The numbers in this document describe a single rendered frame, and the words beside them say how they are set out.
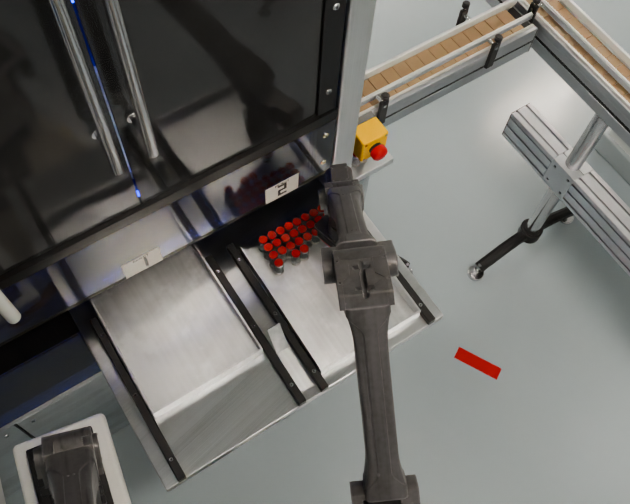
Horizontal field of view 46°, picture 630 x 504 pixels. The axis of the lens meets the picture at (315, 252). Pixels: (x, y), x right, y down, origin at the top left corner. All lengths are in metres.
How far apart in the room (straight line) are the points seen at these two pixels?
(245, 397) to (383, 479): 0.54
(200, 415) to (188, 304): 0.25
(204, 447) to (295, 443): 0.92
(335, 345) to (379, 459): 0.56
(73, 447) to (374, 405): 0.42
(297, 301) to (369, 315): 0.66
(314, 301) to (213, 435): 0.36
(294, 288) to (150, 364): 0.36
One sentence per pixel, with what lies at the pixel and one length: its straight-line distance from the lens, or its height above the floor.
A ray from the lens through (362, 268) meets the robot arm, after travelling 1.04.
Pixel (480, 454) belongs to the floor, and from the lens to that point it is 2.53.
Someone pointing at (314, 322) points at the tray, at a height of 0.88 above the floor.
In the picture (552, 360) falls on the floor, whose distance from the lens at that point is 2.69.
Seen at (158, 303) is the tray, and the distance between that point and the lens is 1.67.
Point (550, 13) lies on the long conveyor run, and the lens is 2.16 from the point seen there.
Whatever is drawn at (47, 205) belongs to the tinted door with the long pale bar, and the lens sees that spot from 1.29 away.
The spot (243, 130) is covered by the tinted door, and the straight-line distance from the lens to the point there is 1.39.
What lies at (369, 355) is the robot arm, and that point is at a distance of 1.02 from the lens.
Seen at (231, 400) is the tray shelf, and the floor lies 0.88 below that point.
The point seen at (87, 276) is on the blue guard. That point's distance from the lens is 1.51.
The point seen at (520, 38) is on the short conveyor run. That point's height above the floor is 0.93.
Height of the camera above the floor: 2.41
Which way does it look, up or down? 64 degrees down
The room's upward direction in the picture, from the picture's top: 5 degrees clockwise
